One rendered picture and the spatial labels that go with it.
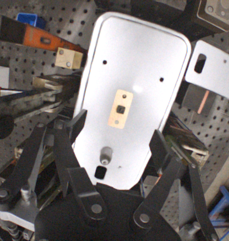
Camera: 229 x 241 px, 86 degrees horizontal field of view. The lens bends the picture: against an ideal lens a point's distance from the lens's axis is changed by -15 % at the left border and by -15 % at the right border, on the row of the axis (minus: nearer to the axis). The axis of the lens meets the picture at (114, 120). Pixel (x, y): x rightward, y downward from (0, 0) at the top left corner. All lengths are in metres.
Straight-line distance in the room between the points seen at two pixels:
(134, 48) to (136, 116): 0.15
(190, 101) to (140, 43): 0.19
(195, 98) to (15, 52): 0.77
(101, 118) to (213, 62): 0.30
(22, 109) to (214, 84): 0.40
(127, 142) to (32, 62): 0.57
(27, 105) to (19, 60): 0.56
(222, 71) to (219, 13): 0.14
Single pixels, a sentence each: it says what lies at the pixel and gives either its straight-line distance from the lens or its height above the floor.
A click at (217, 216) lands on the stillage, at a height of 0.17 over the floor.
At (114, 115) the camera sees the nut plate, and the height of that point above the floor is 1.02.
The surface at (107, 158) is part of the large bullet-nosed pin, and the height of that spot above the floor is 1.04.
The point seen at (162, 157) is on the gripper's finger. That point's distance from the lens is 0.18.
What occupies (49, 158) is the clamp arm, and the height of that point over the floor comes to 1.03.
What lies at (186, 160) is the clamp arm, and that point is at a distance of 0.33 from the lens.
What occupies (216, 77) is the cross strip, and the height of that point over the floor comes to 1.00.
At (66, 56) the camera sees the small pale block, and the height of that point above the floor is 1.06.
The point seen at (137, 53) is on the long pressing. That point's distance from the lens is 0.33.
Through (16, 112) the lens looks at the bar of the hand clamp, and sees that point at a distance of 0.24.
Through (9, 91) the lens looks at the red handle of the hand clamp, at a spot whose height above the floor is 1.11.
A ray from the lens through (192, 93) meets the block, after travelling 0.39.
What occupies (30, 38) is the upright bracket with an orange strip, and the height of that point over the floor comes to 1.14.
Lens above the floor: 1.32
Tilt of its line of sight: 69 degrees down
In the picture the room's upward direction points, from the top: 170 degrees counter-clockwise
